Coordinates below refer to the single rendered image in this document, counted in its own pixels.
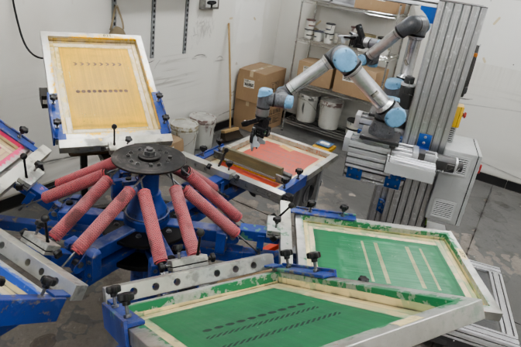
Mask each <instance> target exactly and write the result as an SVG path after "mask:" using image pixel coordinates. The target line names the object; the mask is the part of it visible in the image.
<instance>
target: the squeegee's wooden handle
mask: <svg viewBox="0 0 521 347"><path fill-rule="evenodd" d="M226 147H227V148H228V149H229V152H228V153H226V155H225V156H224V159H225V158H227V159H228V160H232V161H234V162H236V163H240V164H242V165H244V166H246V167H249V168H252V169H254V170H258V171H260V172H262V173H264V174H267V175H270V176H272V177H275V180H276V174H279V175H282V176H283V172H284V167H280V166H278V165H276V164H273V163H269V162H267V161H265V160H262V159H259V158H256V157H255V156H251V155H249V154H246V153H243V152H240V151H238V150H236V149H232V148H230V147H228V146H224V147H223V151H222V153H224V148H226Z"/></svg>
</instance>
